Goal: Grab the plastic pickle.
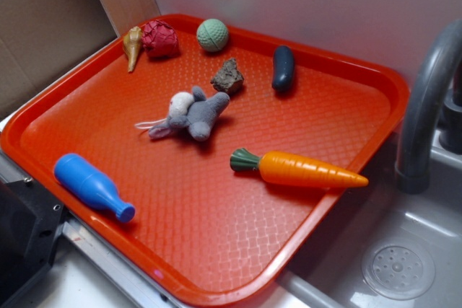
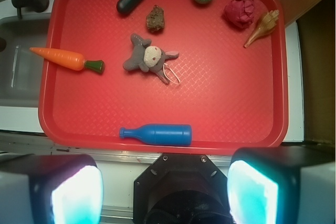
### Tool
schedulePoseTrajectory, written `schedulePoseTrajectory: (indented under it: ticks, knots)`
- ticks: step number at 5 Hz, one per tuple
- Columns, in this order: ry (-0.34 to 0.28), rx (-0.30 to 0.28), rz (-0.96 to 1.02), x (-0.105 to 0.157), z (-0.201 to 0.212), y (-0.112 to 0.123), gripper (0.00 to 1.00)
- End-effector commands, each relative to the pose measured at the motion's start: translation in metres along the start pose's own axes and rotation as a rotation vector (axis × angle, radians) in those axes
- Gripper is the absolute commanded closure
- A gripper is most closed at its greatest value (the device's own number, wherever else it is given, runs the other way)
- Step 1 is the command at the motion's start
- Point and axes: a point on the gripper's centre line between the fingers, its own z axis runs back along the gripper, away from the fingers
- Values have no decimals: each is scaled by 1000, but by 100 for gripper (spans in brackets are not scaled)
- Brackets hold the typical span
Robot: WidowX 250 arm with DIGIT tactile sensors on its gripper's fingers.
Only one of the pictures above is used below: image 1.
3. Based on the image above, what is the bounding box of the dark green plastic pickle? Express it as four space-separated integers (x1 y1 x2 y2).
271 45 295 92

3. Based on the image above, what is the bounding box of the red plastic tray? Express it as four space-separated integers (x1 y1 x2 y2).
1 14 409 307

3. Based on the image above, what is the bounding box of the grey plush bunny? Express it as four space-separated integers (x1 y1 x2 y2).
134 87 230 142

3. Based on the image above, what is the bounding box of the brown rock chunk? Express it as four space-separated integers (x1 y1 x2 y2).
210 58 245 95

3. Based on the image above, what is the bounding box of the orange plastic carrot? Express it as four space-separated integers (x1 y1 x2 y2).
230 148 369 188

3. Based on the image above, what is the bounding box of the green dimpled ball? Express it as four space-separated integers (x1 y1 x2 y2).
196 19 229 53

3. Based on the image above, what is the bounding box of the red crumpled ball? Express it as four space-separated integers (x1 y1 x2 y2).
141 19 180 58

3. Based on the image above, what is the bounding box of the gold plastic shell cone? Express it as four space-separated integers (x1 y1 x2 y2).
123 26 142 73

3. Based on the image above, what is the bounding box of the blue plastic bottle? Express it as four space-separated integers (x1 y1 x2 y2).
53 153 136 223

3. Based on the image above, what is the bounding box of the grey toy faucet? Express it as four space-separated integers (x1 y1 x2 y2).
395 19 461 194

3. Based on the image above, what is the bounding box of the grey toy sink basin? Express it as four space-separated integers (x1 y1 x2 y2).
277 131 462 308

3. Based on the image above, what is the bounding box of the brown cardboard panel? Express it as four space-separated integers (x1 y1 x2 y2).
1 0 160 118

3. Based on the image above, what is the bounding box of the dark faucet knob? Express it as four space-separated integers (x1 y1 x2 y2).
439 65 461 154

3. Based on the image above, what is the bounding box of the black metal bracket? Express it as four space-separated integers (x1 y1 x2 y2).
1 180 65 307

